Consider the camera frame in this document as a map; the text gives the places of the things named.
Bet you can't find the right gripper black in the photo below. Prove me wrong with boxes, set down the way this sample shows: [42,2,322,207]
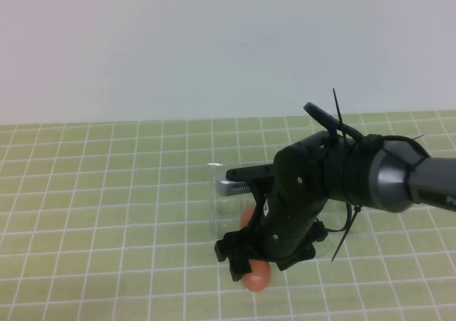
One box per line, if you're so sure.
[213,131,343,282]

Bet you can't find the brown egg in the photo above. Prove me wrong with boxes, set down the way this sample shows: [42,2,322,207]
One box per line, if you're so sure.
[240,209,258,231]
[242,260,272,293]

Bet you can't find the clear plastic egg tray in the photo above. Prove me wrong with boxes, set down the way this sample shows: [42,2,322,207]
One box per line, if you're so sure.
[207,162,359,261]

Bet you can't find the green checked tablecloth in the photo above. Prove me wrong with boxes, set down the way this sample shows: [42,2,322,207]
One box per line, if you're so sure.
[0,110,456,321]

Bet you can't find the black cable tie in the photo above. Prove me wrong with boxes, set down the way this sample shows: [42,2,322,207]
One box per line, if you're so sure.
[332,88,349,140]
[330,204,363,263]

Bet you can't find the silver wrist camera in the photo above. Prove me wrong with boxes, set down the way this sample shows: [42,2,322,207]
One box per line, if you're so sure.
[214,178,258,198]

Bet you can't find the black cable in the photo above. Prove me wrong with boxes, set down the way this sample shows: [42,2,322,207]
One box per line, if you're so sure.
[302,101,430,172]

